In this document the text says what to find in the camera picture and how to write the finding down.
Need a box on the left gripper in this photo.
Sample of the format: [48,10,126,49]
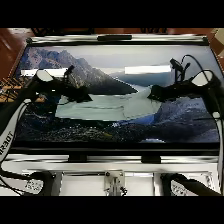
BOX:
[61,85,94,104]

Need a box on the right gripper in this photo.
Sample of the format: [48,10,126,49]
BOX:
[147,84,176,103]

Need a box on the pale grey shirt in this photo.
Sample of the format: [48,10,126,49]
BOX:
[54,84,163,122]

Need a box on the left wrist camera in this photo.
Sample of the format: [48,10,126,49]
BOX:
[63,64,76,87]

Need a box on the black cable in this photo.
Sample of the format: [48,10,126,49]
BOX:
[179,53,215,81]

